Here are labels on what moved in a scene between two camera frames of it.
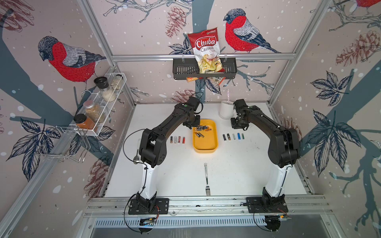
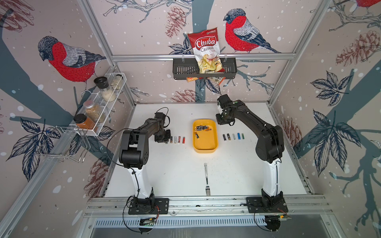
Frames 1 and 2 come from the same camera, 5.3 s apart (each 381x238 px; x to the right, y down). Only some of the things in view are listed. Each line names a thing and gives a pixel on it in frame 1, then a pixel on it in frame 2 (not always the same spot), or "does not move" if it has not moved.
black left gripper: x=197 y=123 to x=166 y=139
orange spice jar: x=84 y=122 does not move
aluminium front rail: x=116 y=206 does not move
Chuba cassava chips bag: x=206 y=44 does not move
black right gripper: x=233 y=126 to x=220 y=122
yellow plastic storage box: x=209 y=144 does not move
